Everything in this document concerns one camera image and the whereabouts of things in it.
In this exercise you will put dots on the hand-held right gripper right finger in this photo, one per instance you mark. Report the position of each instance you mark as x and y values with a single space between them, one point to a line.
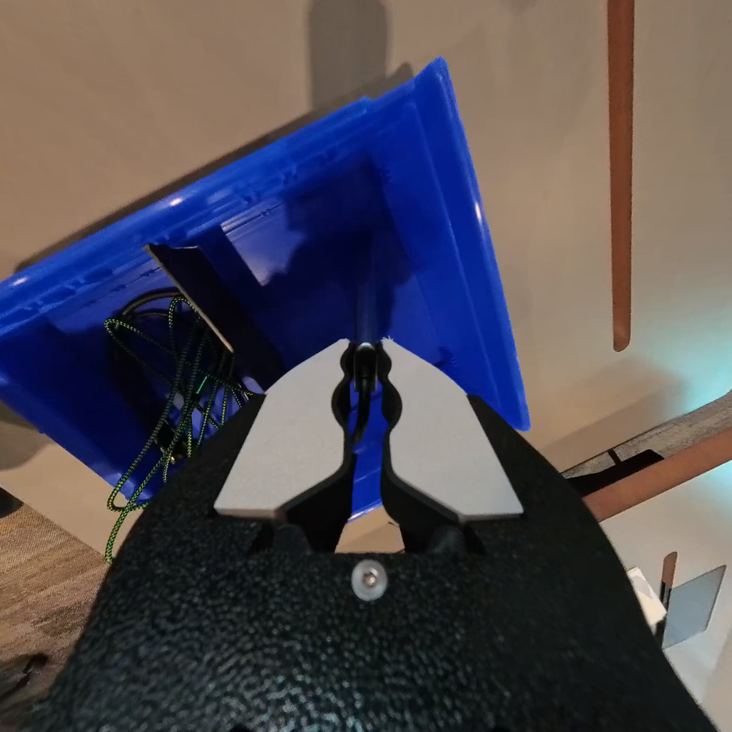
457 457

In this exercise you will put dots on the blue plastic bin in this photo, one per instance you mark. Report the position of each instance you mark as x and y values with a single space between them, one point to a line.
320 188

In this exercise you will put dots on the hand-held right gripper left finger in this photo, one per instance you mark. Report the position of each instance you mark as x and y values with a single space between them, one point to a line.
269 457

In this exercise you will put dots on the black usb hub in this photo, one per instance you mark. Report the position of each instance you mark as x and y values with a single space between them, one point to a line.
366 366

